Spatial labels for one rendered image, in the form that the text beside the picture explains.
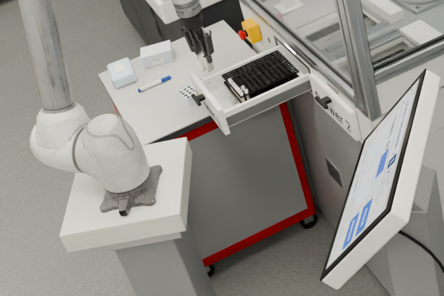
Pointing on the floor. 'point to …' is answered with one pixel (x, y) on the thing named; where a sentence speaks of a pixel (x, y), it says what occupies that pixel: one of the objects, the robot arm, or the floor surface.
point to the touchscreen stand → (402, 266)
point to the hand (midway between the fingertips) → (205, 61)
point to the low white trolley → (221, 152)
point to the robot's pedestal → (164, 265)
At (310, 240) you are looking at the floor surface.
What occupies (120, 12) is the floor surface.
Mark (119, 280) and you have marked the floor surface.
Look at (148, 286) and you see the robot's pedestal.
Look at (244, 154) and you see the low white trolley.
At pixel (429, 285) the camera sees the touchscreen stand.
